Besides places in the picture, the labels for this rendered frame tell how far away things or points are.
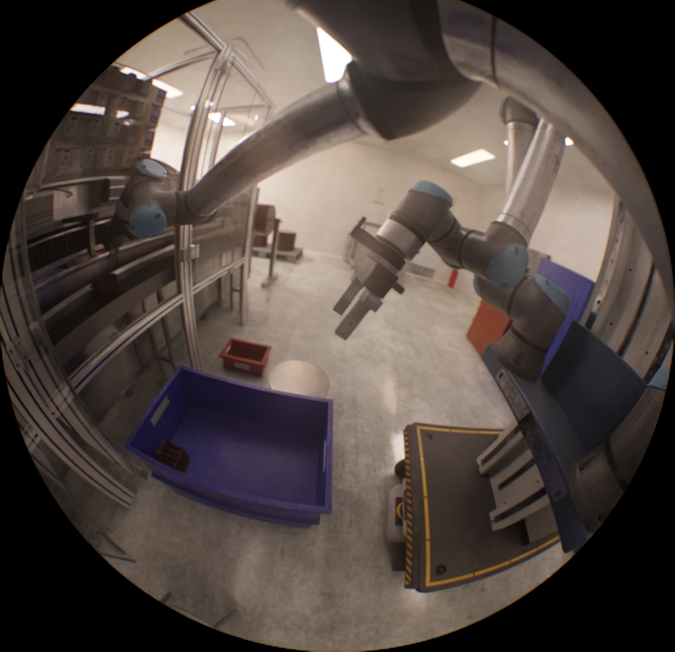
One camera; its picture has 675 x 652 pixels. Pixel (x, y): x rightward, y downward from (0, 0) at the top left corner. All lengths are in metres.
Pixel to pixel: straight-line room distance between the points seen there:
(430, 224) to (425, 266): 4.97
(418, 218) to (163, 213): 0.53
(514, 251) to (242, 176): 0.46
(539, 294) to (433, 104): 0.55
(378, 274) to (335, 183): 4.64
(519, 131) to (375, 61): 0.65
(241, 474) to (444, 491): 0.71
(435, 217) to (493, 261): 0.14
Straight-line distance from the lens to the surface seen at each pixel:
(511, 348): 0.70
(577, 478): 0.53
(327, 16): 0.17
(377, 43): 0.17
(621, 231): 0.82
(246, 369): 1.46
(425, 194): 0.46
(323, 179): 5.02
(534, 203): 0.50
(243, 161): 0.37
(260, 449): 0.90
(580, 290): 2.01
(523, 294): 0.69
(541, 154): 0.59
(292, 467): 0.87
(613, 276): 0.78
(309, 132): 0.29
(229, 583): 1.05
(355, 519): 1.08
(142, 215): 0.55
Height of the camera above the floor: 1.02
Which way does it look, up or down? 26 degrees down
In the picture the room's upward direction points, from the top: 13 degrees clockwise
